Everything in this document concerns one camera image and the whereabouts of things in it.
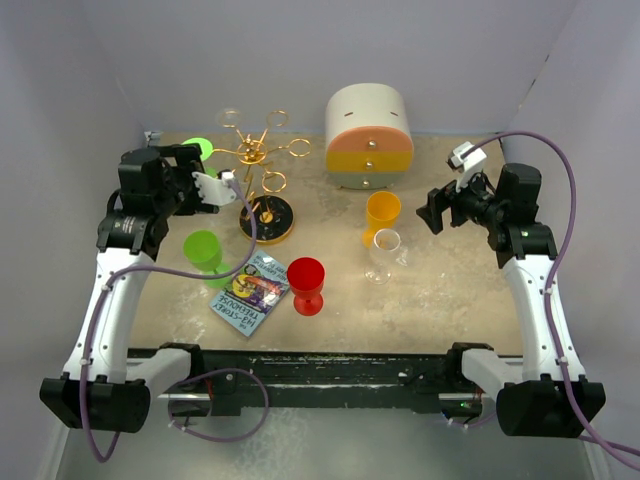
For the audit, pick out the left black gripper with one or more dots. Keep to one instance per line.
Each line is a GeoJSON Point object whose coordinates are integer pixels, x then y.
{"type": "Point", "coordinates": [187, 160]}

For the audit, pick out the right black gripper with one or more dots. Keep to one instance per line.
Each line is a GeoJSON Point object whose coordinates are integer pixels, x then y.
{"type": "Point", "coordinates": [439, 200]}

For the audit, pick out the green plastic goblet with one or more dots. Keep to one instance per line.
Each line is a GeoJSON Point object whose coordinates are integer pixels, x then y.
{"type": "Point", "coordinates": [206, 148]}
{"type": "Point", "coordinates": [203, 250]}

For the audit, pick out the clear wine glass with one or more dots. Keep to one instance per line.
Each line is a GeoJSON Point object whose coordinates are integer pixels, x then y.
{"type": "Point", "coordinates": [384, 251]}
{"type": "Point", "coordinates": [228, 118]}

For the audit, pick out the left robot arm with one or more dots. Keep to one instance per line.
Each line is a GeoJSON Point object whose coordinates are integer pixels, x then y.
{"type": "Point", "coordinates": [97, 388]}

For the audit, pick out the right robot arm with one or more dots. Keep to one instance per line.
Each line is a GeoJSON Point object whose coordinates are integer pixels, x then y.
{"type": "Point", "coordinates": [549, 393]}

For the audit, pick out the gold wine glass rack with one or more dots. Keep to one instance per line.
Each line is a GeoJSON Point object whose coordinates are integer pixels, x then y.
{"type": "Point", "coordinates": [273, 214]}

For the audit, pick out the orange plastic goblet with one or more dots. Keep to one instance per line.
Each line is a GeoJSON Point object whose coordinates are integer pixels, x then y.
{"type": "Point", "coordinates": [382, 211]}

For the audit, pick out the pastel mini drawer chest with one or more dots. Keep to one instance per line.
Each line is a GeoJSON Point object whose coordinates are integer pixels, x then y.
{"type": "Point", "coordinates": [368, 144]}

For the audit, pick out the blue treehouse book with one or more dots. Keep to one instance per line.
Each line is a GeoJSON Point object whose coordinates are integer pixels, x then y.
{"type": "Point", "coordinates": [252, 293]}

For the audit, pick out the red plastic goblet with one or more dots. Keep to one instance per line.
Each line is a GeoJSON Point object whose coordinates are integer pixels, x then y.
{"type": "Point", "coordinates": [306, 277]}

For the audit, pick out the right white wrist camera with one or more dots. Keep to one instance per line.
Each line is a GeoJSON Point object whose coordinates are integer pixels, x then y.
{"type": "Point", "coordinates": [467, 161]}

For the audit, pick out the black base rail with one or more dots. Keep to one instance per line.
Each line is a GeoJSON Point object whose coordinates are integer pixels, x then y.
{"type": "Point", "coordinates": [420, 383]}

